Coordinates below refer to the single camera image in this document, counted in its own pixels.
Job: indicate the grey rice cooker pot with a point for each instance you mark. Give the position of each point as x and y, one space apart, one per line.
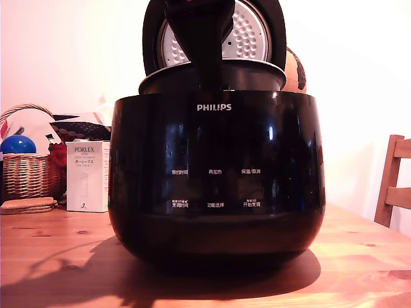
250 77

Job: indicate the rice cooker lid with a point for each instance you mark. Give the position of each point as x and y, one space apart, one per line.
250 35

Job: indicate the black Philips rice cooker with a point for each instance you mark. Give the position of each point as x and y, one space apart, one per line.
215 179

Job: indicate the brown patterned globe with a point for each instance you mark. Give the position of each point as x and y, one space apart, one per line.
297 72

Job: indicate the dark hexagon patterned cloth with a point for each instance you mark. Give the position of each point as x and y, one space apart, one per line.
83 128

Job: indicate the white Porlex box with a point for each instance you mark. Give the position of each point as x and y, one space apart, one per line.
86 176

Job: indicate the red knitted item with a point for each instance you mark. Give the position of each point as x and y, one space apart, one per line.
57 155

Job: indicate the white printed cloth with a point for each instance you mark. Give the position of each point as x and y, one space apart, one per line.
32 123

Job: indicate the blue ball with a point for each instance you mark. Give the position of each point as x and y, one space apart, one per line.
17 145

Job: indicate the woven wicker basket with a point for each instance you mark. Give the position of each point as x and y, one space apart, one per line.
29 176

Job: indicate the cork coaster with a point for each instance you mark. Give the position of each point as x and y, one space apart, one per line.
29 210
30 201

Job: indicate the wooden chair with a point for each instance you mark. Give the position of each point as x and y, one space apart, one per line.
390 192

